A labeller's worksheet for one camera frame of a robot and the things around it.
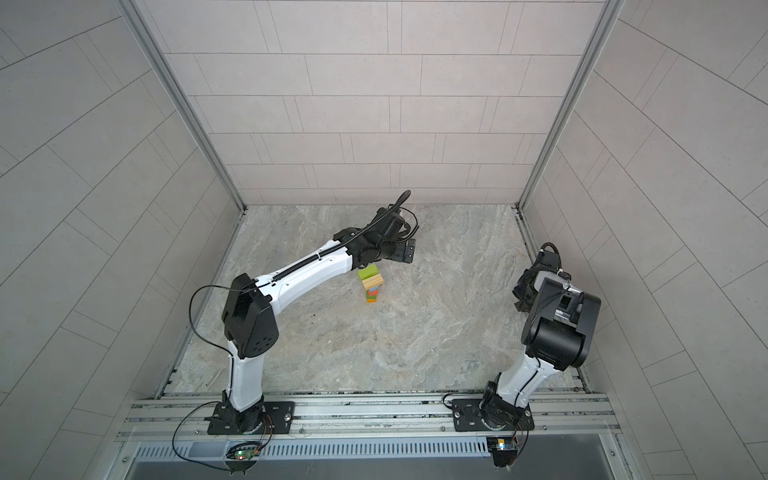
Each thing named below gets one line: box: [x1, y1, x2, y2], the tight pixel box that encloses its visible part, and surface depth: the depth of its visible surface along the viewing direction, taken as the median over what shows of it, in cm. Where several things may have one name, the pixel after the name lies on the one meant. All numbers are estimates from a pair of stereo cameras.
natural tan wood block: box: [362, 273, 384, 290], surface depth 86 cm
